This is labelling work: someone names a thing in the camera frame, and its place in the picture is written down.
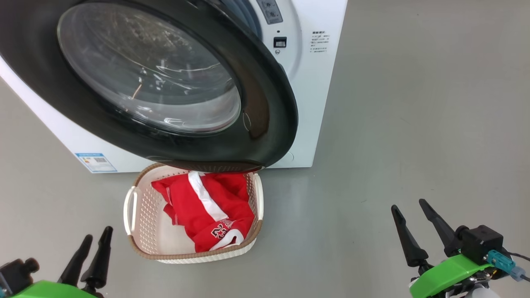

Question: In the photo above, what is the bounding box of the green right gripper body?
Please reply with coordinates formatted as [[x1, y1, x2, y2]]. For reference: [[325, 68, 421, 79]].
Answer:
[[409, 253, 496, 298]]

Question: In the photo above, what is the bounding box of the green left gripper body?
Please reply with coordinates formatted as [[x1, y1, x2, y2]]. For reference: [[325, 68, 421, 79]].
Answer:
[[10, 280, 99, 298]]

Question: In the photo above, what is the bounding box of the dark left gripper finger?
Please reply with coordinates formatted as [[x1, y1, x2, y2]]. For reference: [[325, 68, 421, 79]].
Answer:
[[79, 226, 114, 290], [56, 234, 94, 287]]

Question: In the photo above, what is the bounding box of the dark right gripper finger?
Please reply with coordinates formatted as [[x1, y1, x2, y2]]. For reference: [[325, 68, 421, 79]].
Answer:
[[390, 204, 431, 270], [419, 198, 460, 257]]

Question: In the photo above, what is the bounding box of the black round glass washer door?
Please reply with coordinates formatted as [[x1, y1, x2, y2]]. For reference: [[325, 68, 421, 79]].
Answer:
[[0, 0, 299, 174]]

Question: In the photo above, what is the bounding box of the cream perforated laundry basket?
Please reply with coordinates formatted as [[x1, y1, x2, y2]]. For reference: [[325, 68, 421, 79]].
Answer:
[[123, 162, 265, 264]]

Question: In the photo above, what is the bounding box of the white front-load washing machine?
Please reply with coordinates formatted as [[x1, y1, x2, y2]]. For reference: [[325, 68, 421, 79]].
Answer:
[[0, 0, 349, 174]]

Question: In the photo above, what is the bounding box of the teal right camera connector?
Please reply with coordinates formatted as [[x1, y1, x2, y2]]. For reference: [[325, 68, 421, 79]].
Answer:
[[486, 249, 527, 282]]

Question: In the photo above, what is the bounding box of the black right camera cable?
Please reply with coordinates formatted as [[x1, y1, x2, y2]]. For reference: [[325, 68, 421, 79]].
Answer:
[[507, 251, 530, 283]]

